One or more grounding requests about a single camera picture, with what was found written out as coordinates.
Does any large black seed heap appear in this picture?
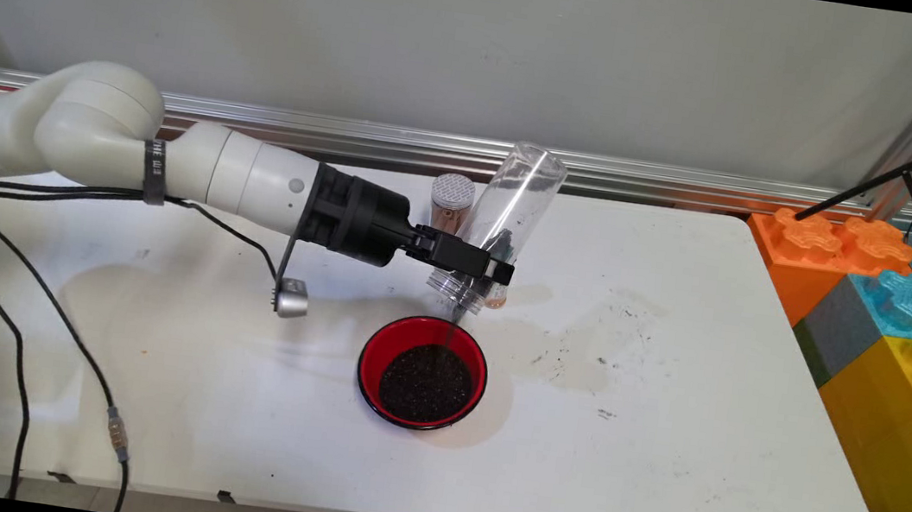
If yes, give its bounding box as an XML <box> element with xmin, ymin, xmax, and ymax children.
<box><xmin>375</xmin><ymin>338</ymin><xmax>478</xmax><ymax>430</ymax></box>

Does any black tripod stand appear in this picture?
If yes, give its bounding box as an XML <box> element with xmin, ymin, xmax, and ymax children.
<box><xmin>792</xmin><ymin>95</ymin><xmax>912</xmax><ymax>261</ymax></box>

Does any aluminium frame rail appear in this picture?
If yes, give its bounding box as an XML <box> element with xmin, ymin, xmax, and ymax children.
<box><xmin>0</xmin><ymin>68</ymin><xmax>912</xmax><ymax>237</ymax></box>

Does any orange building block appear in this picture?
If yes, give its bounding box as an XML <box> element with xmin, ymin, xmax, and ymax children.
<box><xmin>738</xmin><ymin>204</ymin><xmax>912</xmax><ymax>340</ymax></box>

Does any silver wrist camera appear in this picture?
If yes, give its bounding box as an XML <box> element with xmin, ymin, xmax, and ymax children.
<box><xmin>269</xmin><ymin>226</ymin><xmax>319</xmax><ymax>322</ymax></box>

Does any grey building block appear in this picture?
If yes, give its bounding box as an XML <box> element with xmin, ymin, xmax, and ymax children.
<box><xmin>787</xmin><ymin>291</ymin><xmax>865</xmax><ymax>393</ymax></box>

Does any clear plastic jar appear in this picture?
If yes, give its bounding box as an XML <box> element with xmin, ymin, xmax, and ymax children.
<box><xmin>423</xmin><ymin>133</ymin><xmax>572</xmax><ymax>326</ymax></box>

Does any foil-sealed spice jar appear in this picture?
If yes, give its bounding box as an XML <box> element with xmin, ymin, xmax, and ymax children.
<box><xmin>426</xmin><ymin>171</ymin><xmax>478</xmax><ymax>237</ymax></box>

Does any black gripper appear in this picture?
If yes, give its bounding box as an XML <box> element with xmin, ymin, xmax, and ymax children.
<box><xmin>294</xmin><ymin>160</ymin><xmax>526</xmax><ymax>288</ymax></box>

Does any red bowl black rim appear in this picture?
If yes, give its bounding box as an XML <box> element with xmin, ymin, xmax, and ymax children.
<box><xmin>351</xmin><ymin>308</ymin><xmax>494</xmax><ymax>439</ymax></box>

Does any plain black cable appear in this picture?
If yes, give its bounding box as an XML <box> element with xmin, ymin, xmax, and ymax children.
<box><xmin>0</xmin><ymin>174</ymin><xmax>168</xmax><ymax>512</ymax></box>

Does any black cable silver connector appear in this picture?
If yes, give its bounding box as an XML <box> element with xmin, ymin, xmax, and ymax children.
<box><xmin>0</xmin><ymin>174</ymin><xmax>293</xmax><ymax>512</ymax></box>

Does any black velcro strap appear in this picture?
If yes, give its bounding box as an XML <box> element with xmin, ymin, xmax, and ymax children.
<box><xmin>137</xmin><ymin>138</ymin><xmax>174</xmax><ymax>208</ymax></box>

